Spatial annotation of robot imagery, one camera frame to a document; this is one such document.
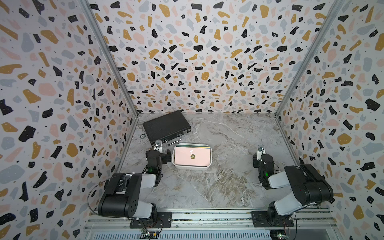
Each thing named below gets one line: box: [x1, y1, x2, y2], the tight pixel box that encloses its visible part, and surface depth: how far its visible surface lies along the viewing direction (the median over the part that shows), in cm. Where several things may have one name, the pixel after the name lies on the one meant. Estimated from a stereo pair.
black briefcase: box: [142, 110, 192, 146], surface depth 108 cm
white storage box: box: [171, 142, 213, 171], surface depth 92 cm
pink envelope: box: [174, 146, 211, 167], surface depth 94 cm
